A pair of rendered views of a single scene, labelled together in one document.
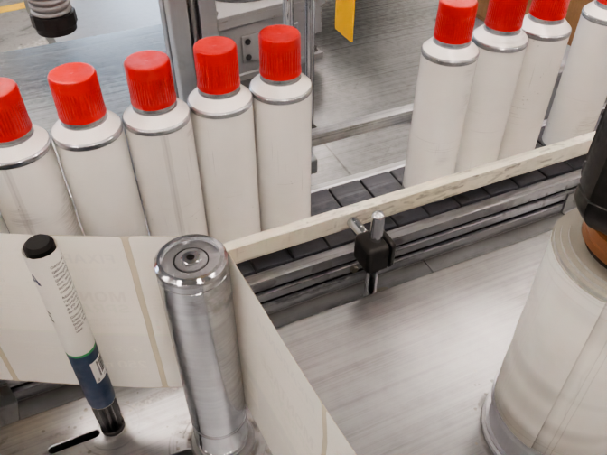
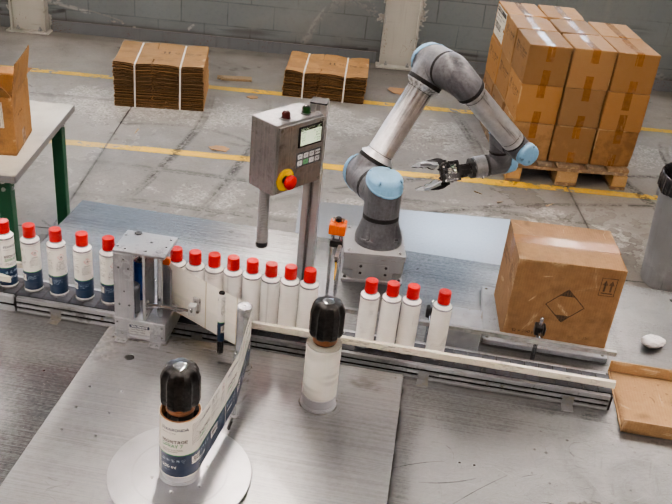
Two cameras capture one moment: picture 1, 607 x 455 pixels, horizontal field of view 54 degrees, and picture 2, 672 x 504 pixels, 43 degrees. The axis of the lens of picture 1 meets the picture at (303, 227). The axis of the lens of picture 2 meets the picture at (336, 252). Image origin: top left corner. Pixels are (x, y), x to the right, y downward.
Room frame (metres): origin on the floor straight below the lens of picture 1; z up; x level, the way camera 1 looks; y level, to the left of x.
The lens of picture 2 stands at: (-1.20, -1.00, 2.24)
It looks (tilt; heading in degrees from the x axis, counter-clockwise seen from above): 29 degrees down; 30
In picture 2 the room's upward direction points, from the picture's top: 6 degrees clockwise
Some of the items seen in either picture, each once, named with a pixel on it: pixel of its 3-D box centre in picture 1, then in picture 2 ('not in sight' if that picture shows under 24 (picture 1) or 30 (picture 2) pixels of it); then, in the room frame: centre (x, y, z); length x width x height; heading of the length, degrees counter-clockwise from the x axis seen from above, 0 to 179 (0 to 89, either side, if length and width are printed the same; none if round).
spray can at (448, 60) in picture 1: (440, 105); (367, 312); (0.51, -0.13, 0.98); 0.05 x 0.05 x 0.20
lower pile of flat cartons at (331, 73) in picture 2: not in sight; (326, 76); (4.37, 2.47, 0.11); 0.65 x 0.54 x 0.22; 119
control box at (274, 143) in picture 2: not in sight; (287, 148); (0.48, 0.14, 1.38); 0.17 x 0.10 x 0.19; 170
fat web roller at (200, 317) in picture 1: (210, 364); (243, 336); (0.22, 0.06, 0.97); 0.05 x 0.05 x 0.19
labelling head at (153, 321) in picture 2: not in sight; (147, 286); (0.19, 0.36, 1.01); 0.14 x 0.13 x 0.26; 114
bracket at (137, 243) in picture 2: not in sight; (145, 244); (0.18, 0.36, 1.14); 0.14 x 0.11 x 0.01; 114
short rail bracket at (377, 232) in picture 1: (374, 261); not in sight; (0.39, -0.07, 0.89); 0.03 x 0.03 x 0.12; 24
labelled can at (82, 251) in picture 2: not in sight; (83, 265); (0.18, 0.59, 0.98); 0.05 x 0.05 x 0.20
